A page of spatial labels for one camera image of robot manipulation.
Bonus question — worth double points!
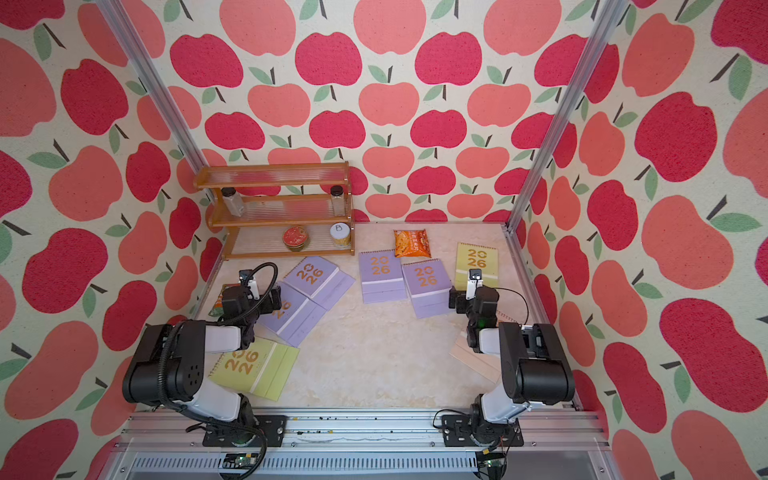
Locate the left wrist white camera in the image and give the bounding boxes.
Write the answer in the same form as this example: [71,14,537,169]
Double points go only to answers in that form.
[238,269,260,300]

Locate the wooden three-tier shelf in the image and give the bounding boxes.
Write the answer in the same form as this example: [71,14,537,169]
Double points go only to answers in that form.
[194,162,355,260]

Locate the yellow-green calendar right back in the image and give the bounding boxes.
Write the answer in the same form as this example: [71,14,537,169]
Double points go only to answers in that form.
[454,242,499,290]

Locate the yellow-green calendar left front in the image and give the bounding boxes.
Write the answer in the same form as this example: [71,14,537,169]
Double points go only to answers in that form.
[209,338,300,402]

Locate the white lid yellow can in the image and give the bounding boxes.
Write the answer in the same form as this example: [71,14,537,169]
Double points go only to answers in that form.
[329,222,352,248]

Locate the yellow-green calendar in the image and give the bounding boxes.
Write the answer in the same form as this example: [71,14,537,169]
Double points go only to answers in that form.
[209,338,300,402]
[454,242,499,290]

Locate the left glass spice jar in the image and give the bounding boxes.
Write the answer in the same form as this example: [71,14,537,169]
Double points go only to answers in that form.
[221,187,245,217]

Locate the aluminium front rail frame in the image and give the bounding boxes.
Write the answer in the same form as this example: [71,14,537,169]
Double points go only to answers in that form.
[95,408,622,479]

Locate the left aluminium corner post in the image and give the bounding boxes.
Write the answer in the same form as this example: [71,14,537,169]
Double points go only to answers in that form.
[96,1,206,173]

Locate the glass spice jar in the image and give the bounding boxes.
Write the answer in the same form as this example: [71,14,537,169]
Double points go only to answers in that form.
[330,185,346,217]
[221,187,245,217]

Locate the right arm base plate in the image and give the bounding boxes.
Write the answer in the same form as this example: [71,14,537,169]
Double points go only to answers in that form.
[437,414,525,450]

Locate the pink 2026 calendar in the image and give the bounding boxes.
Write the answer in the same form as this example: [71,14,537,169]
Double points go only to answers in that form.
[450,332,501,383]

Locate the green red food packet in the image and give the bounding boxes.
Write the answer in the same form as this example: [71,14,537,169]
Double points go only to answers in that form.
[208,284,230,318]

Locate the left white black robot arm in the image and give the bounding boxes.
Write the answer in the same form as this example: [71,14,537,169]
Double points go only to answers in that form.
[122,285,286,448]

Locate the right aluminium corner post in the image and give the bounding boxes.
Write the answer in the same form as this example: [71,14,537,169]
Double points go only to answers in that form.
[505,0,630,236]

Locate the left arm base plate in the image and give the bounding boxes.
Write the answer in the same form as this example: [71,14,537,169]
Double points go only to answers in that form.
[202,415,287,449]

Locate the aluminium corner post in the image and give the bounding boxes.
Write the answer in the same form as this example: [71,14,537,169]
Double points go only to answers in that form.
[96,1,206,173]
[505,0,630,236]

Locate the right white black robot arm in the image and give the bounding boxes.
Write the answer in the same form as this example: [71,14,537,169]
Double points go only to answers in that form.
[439,286,575,450]

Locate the right glass spice jar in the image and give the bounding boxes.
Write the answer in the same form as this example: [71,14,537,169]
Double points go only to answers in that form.
[330,185,346,217]

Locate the orange snack bag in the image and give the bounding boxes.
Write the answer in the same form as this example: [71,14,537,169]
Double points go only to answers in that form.
[394,230,432,258]

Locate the red flat tin can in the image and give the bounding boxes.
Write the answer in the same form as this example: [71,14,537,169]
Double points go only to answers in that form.
[282,225,311,252]

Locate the purple calendar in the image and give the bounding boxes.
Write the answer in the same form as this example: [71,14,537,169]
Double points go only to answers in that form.
[257,282,327,347]
[402,259,453,319]
[359,250,408,304]
[283,256,355,311]

